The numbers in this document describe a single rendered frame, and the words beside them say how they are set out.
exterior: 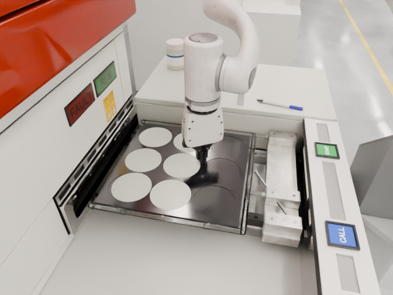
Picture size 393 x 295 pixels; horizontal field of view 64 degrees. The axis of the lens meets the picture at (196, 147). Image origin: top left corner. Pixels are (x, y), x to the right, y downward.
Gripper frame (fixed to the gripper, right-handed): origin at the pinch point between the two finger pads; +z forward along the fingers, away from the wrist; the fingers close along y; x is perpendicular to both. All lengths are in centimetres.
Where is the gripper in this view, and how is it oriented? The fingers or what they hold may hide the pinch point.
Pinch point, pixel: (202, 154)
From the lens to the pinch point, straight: 84.7
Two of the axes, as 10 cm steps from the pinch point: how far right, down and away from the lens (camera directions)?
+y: 9.4, -2.0, 2.6
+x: -3.3, -5.9, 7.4
